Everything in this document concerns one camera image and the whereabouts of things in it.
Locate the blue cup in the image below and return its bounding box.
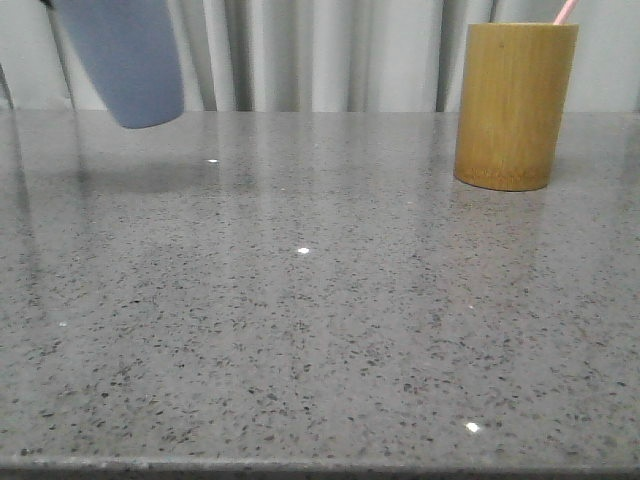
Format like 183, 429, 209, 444
48, 1, 185, 129

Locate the bamboo wooden cup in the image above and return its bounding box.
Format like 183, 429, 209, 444
454, 23, 579, 192

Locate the grey curtain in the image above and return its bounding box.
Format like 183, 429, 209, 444
1, 1, 639, 112

